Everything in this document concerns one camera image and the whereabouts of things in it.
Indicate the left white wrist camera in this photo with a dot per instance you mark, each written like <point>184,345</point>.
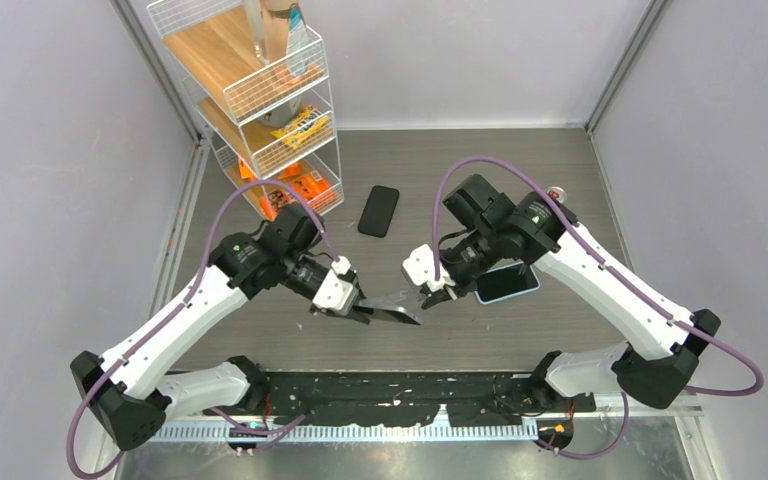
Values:
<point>337,294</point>

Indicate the clear bottle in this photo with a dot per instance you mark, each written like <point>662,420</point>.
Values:
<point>254,16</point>

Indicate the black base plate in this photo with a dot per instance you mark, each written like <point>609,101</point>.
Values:
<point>406,399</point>

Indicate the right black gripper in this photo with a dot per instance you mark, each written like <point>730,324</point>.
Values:
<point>461,288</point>

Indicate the blue white bottle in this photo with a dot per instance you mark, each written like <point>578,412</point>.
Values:
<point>297,40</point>

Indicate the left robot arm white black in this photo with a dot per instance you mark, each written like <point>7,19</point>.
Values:
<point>129,388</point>

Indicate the black phone case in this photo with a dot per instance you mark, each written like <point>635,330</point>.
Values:
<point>378,211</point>

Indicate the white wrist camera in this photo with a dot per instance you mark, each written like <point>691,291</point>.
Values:
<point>425,273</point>
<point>337,294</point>

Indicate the white wire shelf rack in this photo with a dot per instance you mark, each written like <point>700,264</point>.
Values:
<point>240,101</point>

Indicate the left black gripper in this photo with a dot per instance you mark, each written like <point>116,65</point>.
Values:
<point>360,295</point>

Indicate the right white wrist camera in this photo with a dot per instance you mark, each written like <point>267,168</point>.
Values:
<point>425,273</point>

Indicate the black phone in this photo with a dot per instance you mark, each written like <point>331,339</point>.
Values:
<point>400,307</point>

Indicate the yellow snack bag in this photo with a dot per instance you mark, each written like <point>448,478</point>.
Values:
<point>306,123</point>

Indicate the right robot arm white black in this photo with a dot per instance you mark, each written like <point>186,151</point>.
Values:
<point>656,359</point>

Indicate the phone in light blue case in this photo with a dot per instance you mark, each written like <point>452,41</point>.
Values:
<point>506,282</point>

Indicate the red bull can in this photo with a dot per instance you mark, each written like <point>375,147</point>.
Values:
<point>557,193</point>

